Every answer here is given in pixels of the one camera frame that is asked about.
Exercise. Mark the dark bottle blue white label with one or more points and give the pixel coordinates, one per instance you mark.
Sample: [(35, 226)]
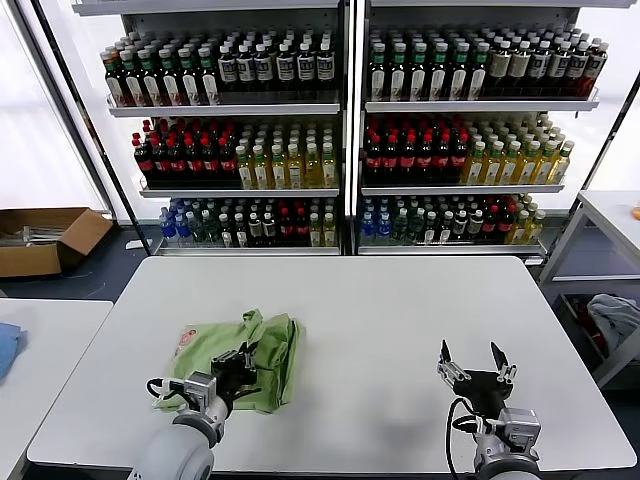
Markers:
[(325, 67), (245, 70), (228, 70), (285, 69), (576, 66), (539, 65), (557, 66), (595, 66), (263, 69), (305, 69)]

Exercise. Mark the light green polo shirt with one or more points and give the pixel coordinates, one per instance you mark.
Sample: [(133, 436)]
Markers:
[(270, 360)]

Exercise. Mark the yellow juice bottle green label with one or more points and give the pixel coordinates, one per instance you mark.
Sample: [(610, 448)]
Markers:
[(535, 229), (328, 172), (261, 172), (311, 172), (544, 167), (472, 167), (491, 167), (526, 167), (520, 229), (509, 167), (560, 167), (278, 172), (245, 172), (315, 232), (329, 232), (295, 172)]

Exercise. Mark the small orange object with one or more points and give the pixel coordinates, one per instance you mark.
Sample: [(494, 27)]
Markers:
[(636, 211)]

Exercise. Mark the clear green water bottle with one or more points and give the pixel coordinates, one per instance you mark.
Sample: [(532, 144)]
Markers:
[(211, 232), (400, 227), (415, 227), (196, 231)]

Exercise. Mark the small white floor object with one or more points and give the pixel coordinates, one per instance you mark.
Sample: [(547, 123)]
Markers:
[(134, 245)]

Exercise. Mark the red cap cola bottle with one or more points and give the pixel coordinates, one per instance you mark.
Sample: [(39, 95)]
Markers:
[(489, 225), (145, 167), (425, 161), (390, 161), (442, 161), (408, 161), (458, 161), (177, 167), (210, 167), (227, 167), (286, 230), (373, 161), (194, 167), (301, 230), (505, 225), (161, 167)]

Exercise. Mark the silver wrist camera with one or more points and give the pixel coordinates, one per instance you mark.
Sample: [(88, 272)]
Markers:
[(200, 392), (520, 427)]

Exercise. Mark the green cap tea bottle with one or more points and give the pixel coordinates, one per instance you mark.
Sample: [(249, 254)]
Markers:
[(382, 82), (437, 82), (172, 90), (398, 82), (116, 90), (417, 82), (457, 82), (476, 82), (191, 89), (134, 90), (152, 90), (211, 89)]

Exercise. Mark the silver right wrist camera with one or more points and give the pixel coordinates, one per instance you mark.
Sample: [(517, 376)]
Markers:
[(520, 427)]

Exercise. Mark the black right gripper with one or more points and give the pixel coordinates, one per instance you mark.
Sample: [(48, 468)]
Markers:
[(482, 387)]

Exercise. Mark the brown cardboard box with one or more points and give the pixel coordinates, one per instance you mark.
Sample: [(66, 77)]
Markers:
[(30, 262)]

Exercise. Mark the dark bottle white cap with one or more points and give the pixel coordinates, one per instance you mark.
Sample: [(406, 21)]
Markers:
[(269, 230), (255, 230), (460, 224), (475, 224)]

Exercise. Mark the grey blue clothes pile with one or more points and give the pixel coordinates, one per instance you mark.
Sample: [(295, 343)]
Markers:
[(615, 315)]

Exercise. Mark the blue water bottle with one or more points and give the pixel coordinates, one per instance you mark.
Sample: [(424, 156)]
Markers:
[(166, 227), (181, 230), (384, 226), (368, 226)]

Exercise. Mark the grey metal parts bundle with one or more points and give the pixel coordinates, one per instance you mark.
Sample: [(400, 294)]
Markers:
[(40, 233)]

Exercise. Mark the dark bottle beige label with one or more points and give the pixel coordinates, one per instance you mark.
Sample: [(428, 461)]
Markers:
[(500, 67), (519, 66)]

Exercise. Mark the black window frame post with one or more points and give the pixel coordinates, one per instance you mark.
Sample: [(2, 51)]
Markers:
[(91, 125)]

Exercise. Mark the grey frame side table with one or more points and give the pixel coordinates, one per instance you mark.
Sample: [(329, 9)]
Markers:
[(607, 202)]

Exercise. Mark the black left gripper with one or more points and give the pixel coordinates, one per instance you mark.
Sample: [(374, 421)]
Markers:
[(235, 375)]

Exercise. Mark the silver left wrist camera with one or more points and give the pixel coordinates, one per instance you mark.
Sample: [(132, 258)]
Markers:
[(200, 392)]

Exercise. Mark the grey metal shelving unit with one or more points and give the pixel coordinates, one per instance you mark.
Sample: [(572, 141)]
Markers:
[(225, 110), (475, 106)]

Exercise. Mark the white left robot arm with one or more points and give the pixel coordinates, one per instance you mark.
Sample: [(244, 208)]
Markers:
[(175, 450)]

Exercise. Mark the blue folded cloth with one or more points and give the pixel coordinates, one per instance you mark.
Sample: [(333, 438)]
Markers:
[(7, 350)]

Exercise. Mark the red cloth item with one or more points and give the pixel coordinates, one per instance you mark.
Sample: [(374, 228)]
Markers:
[(596, 334)]

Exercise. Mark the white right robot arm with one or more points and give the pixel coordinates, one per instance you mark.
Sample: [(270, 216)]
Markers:
[(500, 467)]

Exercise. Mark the small bottle white label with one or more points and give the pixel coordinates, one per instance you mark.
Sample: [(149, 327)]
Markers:
[(226, 232), (430, 231), (445, 230), (241, 232)]

